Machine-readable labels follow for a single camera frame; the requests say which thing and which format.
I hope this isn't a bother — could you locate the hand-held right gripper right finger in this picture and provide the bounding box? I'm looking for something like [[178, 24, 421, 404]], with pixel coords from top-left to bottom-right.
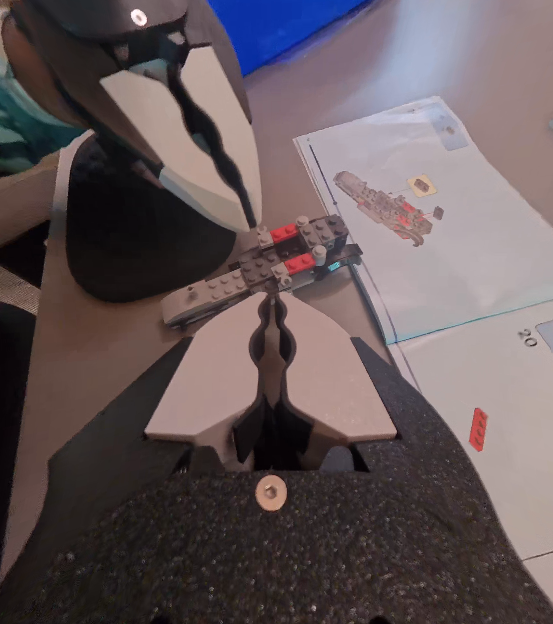
[[279, 292, 399, 443]]

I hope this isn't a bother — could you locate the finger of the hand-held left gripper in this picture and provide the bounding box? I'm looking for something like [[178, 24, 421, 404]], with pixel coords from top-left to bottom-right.
[[100, 70, 254, 232], [176, 45, 263, 227]]

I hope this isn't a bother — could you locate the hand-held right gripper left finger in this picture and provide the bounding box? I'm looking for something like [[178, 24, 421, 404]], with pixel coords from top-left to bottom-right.
[[144, 292, 272, 445]]

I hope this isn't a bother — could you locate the grey red toy brick car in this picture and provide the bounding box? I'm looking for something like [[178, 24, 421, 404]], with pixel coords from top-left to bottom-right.
[[161, 214, 364, 328]]

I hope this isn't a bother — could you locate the grey desk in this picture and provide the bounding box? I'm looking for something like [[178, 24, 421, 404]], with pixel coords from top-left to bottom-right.
[[0, 0, 553, 600]]

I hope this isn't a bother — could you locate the person's left hand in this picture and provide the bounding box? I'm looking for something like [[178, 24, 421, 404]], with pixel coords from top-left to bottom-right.
[[2, 4, 93, 131]]

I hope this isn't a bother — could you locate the blue plastic crate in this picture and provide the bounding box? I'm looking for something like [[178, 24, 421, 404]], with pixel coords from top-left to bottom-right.
[[206, 0, 377, 77]]

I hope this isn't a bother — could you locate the open building instruction booklet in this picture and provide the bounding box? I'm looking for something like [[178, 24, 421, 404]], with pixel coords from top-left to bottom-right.
[[293, 97, 553, 624]]

